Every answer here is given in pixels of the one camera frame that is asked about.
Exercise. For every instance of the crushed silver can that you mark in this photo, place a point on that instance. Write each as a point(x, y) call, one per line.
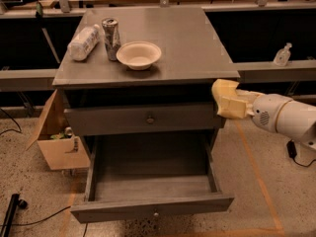
point(112, 39)

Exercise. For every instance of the black power adapter with cable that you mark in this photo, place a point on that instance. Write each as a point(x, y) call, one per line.
point(292, 154)

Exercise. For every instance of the yellow sponge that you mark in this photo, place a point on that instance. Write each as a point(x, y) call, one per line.
point(223, 89)

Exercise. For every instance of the cardboard box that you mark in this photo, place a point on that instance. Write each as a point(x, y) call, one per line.
point(60, 147)

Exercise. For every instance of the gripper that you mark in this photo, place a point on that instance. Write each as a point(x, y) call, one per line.
point(266, 112)

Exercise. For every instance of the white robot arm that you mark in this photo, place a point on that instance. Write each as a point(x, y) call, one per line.
point(271, 112)

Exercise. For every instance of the grey metal rail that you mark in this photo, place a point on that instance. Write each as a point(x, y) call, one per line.
point(26, 80)

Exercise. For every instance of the open grey lower drawer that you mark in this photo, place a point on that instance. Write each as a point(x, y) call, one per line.
point(150, 175)

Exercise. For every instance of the grey wooden drawer cabinet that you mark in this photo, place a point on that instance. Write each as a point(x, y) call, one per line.
point(192, 59)

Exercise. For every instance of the black bar on floor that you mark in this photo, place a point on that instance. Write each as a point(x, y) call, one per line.
point(15, 202)

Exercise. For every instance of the clear plastic bottle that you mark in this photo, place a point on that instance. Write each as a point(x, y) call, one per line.
point(81, 46)

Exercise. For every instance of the closed grey upper drawer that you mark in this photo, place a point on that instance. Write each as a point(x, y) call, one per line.
point(143, 118)

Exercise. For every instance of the white paper bowl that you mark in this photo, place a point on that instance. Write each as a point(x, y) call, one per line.
point(139, 55)

